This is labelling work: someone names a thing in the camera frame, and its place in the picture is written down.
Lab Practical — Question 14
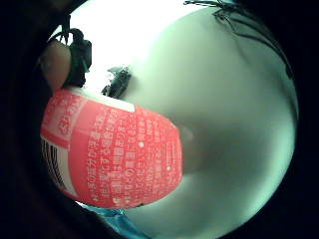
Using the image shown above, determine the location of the red printed paper cup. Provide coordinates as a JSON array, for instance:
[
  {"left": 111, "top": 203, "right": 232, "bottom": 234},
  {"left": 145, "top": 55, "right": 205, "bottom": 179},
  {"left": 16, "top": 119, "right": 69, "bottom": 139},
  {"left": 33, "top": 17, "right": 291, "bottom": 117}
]
[{"left": 39, "top": 87, "right": 184, "bottom": 210}]

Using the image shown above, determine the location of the black device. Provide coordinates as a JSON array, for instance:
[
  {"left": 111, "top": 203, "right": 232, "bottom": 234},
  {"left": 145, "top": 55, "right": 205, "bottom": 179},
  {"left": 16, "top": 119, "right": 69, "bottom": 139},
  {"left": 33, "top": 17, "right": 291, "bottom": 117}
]
[{"left": 101, "top": 65, "right": 133, "bottom": 100}]

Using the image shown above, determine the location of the blue plastic wrapper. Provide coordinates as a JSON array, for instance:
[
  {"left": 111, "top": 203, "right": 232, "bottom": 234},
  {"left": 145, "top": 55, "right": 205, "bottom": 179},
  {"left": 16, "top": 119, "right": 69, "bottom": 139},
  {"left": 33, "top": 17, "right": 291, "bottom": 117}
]
[{"left": 79, "top": 201, "right": 151, "bottom": 239}]

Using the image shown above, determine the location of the black cable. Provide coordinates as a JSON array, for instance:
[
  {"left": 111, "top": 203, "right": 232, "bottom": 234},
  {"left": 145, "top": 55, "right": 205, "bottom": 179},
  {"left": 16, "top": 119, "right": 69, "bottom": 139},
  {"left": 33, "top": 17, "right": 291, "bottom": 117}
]
[{"left": 183, "top": 0, "right": 295, "bottom": 80}]

